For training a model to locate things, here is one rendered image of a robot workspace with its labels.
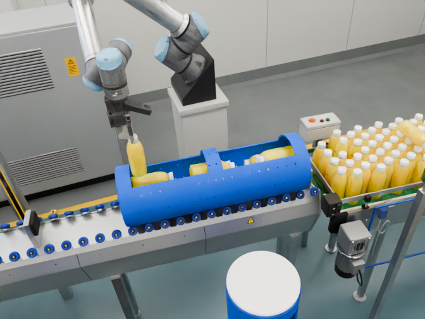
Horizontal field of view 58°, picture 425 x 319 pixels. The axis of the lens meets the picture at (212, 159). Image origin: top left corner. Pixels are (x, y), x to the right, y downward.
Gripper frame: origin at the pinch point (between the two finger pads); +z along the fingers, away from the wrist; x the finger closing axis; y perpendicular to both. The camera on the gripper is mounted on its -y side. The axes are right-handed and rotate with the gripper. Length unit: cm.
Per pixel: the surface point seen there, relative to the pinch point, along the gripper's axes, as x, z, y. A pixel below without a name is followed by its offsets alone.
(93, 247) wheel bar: 11, 49, 27
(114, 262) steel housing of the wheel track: 13, 60, 21
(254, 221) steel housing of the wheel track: 13, 53, -49
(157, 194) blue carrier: 11.0, 24.0, -5.5
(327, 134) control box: -24, 38, -104
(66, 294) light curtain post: -30, 137, 67
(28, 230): 4, 36, 53
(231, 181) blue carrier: 11.7, 24.5, -38.1
